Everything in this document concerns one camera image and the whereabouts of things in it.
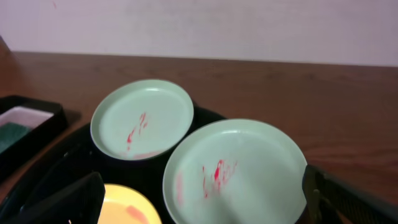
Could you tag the large mint green plate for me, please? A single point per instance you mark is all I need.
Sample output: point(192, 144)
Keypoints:
point(235, 171)

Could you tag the round black tray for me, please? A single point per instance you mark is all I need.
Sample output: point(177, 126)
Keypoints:
point(75, 157)

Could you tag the small mint green plate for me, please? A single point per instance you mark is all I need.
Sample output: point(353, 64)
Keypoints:
point(141, 120)

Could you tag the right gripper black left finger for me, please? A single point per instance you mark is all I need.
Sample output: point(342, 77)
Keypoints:
point(79, 202)

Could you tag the rectangular black sponge tray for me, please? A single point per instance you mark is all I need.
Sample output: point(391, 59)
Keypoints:
point(27, 125)

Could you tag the green and yellow sponge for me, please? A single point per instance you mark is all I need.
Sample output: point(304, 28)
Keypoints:
point(12, 133)

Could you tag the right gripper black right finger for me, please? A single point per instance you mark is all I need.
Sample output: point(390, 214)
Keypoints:
point(328, 198)

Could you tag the yellow plate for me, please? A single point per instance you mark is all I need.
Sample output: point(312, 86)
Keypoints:
point(124, 205)

